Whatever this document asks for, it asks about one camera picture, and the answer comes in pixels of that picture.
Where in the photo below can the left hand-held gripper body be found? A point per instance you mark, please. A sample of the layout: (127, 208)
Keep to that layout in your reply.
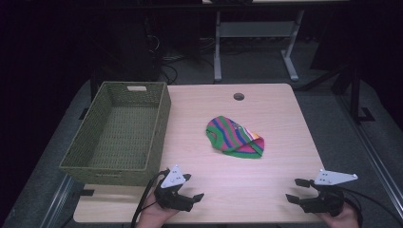
(172, 190)

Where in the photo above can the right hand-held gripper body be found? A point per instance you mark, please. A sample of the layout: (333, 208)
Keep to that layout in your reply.
(326, 196)

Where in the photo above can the person's right hand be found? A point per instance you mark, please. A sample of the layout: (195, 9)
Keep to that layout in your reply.
(340, 218)

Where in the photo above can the black computer tower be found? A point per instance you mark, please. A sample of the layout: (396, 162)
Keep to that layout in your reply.
(136, 41)

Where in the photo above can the grey metal desk frame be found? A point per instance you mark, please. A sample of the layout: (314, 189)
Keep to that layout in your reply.
(253, 30)

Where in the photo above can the green woven basket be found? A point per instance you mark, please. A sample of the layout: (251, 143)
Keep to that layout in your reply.
(122, 133)

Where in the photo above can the striped knitted cloth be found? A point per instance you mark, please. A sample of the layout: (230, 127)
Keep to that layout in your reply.
(235, 137)

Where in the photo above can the person's left hand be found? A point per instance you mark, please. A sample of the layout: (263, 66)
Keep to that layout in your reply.
(155, 213)

